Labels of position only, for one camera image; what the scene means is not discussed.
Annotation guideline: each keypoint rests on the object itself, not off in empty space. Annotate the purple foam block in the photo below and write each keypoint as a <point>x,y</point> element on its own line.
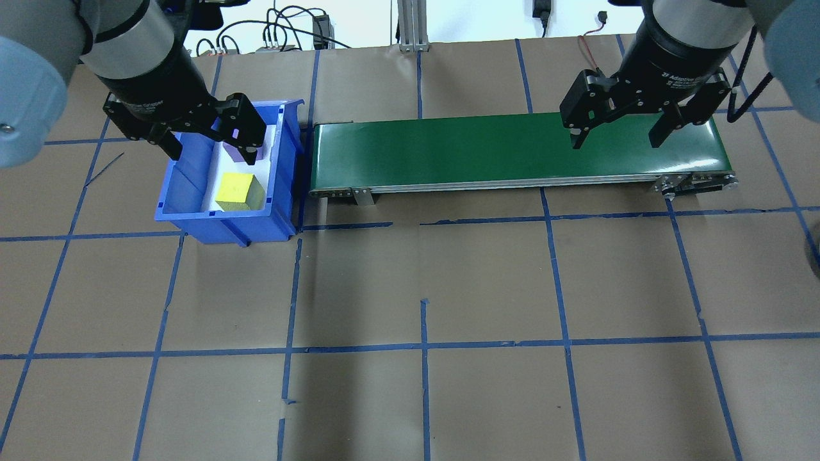
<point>232,154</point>

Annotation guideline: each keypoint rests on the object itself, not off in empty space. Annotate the yellow foam block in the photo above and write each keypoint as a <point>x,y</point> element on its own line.
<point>237,189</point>

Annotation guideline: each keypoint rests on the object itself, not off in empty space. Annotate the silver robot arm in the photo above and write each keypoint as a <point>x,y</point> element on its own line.
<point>128,38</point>
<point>698,19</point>

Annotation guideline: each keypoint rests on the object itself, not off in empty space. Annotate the white foam pad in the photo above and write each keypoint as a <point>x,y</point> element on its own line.
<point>214,165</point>

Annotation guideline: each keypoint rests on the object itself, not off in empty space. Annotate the blue plastic storage bin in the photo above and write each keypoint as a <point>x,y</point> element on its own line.
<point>192,211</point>

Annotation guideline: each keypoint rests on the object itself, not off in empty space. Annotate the black power adapter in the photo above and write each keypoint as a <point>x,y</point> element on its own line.
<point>321,29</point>
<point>542,8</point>

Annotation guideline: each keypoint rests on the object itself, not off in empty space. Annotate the green conveyor belt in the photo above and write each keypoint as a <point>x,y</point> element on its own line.
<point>480,153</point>

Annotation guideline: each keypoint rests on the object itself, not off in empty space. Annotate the white desk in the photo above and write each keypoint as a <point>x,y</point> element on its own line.
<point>480,19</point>

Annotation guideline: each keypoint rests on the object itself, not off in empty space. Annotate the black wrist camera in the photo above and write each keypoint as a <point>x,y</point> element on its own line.
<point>192,13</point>

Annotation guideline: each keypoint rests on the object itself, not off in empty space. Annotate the aluminium upright post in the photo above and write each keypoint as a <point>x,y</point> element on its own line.
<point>413,25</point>

